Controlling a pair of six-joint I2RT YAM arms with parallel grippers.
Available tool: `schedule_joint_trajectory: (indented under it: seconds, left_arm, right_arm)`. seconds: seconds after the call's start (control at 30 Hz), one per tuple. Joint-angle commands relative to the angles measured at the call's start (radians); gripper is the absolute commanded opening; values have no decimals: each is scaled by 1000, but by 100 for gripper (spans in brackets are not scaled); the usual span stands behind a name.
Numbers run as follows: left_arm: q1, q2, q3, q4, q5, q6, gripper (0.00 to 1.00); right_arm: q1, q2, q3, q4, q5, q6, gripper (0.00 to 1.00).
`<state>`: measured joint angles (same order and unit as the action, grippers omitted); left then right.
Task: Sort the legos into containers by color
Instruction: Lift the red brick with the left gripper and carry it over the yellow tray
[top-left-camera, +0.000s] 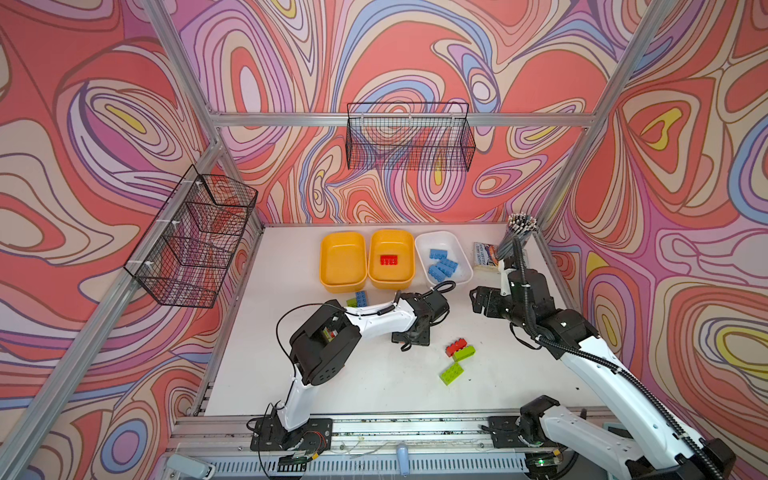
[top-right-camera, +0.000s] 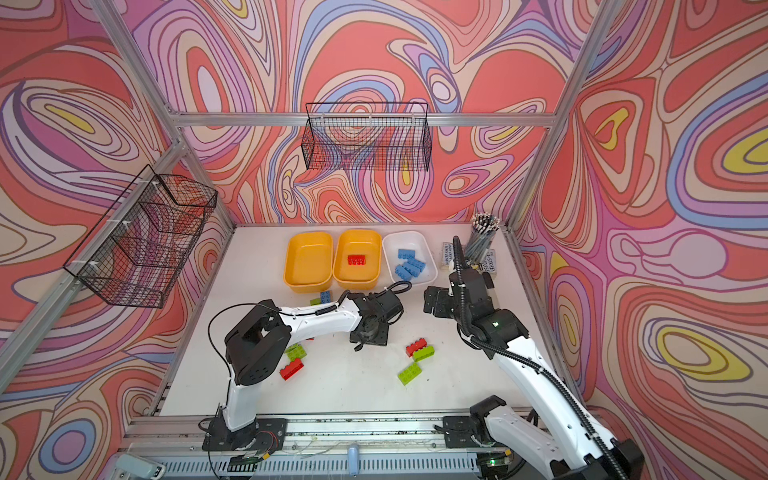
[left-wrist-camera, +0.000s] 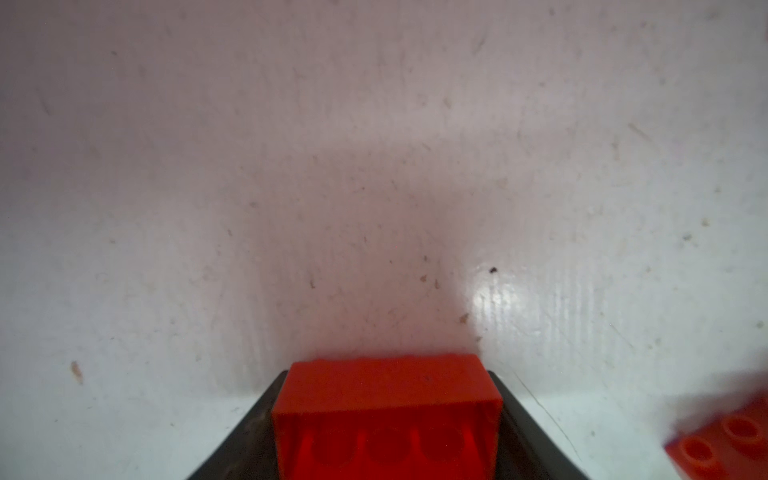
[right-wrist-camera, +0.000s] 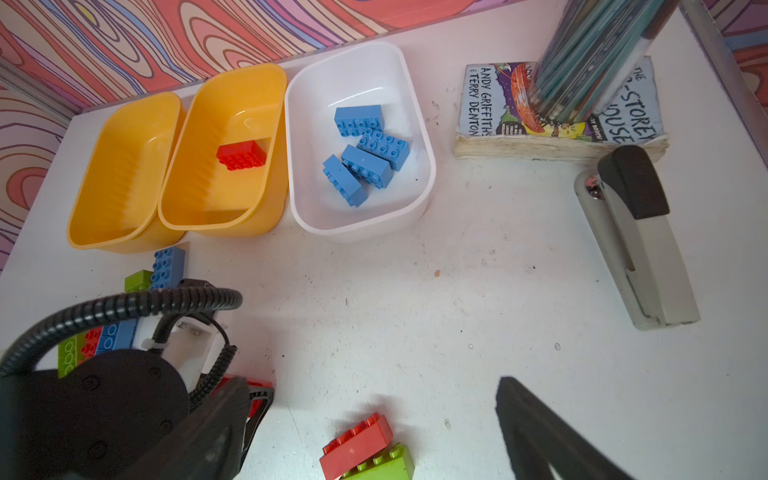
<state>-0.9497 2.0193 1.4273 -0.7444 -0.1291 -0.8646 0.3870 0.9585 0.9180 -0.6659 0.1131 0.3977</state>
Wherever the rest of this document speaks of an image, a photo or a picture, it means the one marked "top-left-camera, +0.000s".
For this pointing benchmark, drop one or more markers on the back black wire basket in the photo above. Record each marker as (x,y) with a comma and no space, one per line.
(410,136)

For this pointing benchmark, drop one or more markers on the cup of pencils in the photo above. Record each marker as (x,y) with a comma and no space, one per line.
(519,228)

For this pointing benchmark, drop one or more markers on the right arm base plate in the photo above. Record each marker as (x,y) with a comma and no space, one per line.
(504,432)

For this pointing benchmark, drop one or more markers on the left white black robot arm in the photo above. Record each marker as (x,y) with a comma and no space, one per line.
(321,346)

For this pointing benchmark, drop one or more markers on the paperback book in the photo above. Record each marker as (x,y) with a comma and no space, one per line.
(484,256)

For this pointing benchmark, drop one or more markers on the left black wire basket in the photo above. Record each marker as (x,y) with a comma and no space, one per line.
(200,225)

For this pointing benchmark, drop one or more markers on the white plastic bin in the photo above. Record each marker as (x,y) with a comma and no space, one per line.
(448,241)

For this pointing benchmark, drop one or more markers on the black wire basket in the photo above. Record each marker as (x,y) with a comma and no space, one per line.
(410,136)
(200,225)

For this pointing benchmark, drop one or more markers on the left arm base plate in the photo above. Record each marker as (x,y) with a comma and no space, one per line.
(268,435)

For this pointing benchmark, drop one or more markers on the middle yellow plastic bin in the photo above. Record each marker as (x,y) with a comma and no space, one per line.
(392,241)

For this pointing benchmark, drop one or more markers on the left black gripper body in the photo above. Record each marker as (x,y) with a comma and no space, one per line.
(423,339)

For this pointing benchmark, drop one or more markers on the red lego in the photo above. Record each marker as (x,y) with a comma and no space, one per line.
(389,260)
(455,346)

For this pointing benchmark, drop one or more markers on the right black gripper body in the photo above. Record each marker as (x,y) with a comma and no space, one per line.
(501,306)

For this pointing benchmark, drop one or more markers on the green lego right front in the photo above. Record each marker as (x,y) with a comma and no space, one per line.
(451,373)

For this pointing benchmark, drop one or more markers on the green lego right small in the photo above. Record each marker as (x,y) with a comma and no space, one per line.
(464,353)

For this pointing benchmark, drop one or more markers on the yellow plastic bin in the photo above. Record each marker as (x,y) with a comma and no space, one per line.
(392,241)
(343,264)

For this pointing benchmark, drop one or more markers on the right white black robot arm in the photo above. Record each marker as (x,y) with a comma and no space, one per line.
(659,445)

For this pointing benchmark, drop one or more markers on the left yellow plastic bin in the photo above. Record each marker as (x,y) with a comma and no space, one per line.
(343,264)

